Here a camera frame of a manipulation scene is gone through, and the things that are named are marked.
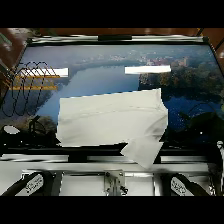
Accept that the white shirt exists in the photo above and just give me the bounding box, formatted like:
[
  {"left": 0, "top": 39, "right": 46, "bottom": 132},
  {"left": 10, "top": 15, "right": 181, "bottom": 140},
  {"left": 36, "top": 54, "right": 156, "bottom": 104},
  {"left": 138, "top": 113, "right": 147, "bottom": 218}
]
[{"left": 55, "top": 87, "right": 169, "bottom": 170}]

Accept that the silver frame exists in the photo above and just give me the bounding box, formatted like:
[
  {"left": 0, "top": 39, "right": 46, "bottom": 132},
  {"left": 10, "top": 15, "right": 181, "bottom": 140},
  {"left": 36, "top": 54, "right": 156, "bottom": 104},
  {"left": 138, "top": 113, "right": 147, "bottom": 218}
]
[{"left": 0, "top": 153, "right": 224, "bottom": 197}]

